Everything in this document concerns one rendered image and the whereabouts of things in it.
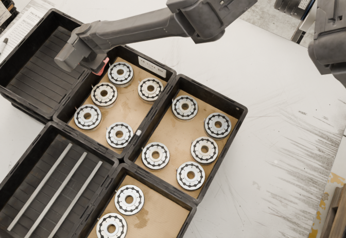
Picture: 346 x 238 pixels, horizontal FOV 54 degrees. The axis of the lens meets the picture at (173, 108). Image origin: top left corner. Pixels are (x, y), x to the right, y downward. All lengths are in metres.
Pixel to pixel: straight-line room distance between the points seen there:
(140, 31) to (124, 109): 0.62
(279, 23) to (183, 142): 1.66
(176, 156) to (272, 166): 0.42
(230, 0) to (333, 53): 0.20
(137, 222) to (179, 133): 0.36
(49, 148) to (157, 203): 0.45
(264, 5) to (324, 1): 2.13
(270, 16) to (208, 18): 2.12
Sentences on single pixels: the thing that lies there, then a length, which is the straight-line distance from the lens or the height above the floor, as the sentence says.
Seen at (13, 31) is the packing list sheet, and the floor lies 0.70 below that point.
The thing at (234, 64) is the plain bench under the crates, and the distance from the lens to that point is 1.61.
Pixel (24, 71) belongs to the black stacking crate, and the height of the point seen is 0.83.
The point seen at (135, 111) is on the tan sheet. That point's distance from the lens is 1.33.
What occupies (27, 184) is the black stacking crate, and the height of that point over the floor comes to 0.83.
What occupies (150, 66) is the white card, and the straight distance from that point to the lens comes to 1.35.
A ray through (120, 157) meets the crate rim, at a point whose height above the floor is 0.93.
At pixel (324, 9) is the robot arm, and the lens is 0.68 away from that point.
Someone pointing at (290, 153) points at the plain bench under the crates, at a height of 0.70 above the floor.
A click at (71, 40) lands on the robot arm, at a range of 1.00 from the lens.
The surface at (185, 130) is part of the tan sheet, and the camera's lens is 1.30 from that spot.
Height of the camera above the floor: 2.06
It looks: 67 degrees down
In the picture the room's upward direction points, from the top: 5 degrees clockwise
